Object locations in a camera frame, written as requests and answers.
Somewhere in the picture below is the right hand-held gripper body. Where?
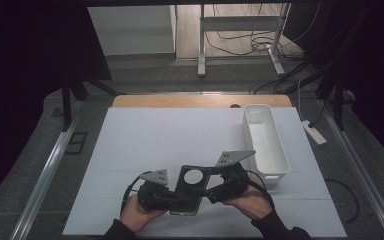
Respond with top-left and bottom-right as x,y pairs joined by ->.
215,149 -> 257,198

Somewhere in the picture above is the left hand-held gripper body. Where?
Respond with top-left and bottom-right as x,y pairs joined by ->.
138,169 -> 182,212

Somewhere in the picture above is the black phone case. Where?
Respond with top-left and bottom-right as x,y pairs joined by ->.
169,164 -> 213,216

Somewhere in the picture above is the person's left hand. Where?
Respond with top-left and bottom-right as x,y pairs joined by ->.
119,194 -> 168,233

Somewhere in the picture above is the person's right hand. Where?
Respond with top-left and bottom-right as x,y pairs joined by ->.
221,175 -> 275,221

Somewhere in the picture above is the white plastic bin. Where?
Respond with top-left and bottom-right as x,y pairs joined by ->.
241,103 -> 291,186

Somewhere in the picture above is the white table cover board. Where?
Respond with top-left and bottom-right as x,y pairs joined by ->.
62,106 -> 348,239

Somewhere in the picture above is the wooden desk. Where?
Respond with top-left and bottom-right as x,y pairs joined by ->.
111,94 -> 293,109

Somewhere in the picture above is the white power strip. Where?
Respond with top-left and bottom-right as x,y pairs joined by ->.
301,119 -> 328,146

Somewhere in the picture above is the black stand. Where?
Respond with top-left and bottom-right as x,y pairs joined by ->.
60,75 -> 127,132
315,79 -> 348,132

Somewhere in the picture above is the white cabinet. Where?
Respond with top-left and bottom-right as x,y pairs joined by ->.
87,4 -> 177,57

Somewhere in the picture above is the black curtain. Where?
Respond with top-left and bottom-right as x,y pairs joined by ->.
0,0 -> 113,215
313,0 -> 384,172

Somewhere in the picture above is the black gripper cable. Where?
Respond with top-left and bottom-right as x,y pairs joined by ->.
120,171 -> 153,215
245,169 -> 276,212

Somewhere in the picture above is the white power cable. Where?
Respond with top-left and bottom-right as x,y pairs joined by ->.
296,78 -> 307,123

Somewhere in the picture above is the metal floor rail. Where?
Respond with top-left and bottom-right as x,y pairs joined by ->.
317,99 -> 384,240
9,99 -> 85,240

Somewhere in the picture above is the black floor cable loop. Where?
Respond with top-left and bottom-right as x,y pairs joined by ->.
324,178 -> 361,224

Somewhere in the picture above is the tangle of black floor cables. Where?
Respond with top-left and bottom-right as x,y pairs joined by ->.
204,29 -> 312,62

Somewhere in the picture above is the white desk frame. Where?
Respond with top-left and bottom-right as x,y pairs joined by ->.
196,3 -> 292,78

